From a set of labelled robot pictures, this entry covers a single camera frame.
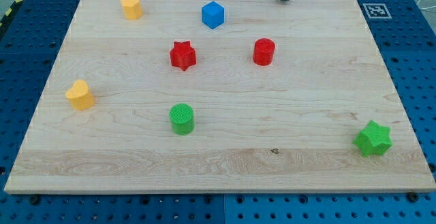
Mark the white fiducial marker tag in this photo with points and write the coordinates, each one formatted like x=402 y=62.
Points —
x=376 y=11

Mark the yellow black hazard tape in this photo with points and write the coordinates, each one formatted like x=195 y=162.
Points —
x=11 y=12

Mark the green star block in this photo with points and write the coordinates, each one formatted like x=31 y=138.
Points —
x=374 y=139

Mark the yellow hexagon block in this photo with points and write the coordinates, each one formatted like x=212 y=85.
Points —
x=132 y=9

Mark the blue cube block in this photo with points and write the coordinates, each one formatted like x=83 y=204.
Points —
x=213 y=15

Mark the red star block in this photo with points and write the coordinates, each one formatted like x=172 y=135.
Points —
x=183 y=55

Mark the red cylinder block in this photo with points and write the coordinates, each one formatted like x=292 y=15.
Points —
x=263 y=52

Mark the yellow heart block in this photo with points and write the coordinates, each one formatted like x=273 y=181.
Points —
x=80 y=95

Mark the light wooden board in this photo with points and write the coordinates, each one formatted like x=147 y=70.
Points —
x=287 y=127

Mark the green cylinder block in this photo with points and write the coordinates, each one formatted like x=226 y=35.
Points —
x=182 y=119

